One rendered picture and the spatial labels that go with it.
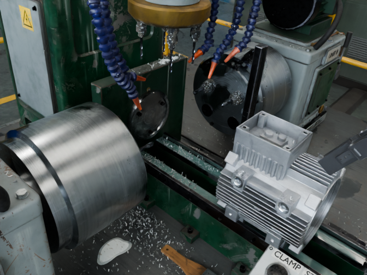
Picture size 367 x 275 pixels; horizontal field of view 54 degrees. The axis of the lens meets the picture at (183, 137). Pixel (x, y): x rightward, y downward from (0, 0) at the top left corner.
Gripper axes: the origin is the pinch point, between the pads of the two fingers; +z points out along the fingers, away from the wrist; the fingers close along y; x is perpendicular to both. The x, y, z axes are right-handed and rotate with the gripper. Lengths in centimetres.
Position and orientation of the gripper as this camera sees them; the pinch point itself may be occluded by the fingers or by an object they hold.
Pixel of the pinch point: (343, 155)
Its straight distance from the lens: 63.2
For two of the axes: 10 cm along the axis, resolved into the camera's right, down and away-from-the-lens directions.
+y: -6.7, 3.8, -6.4
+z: -4.3, 5.0, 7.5
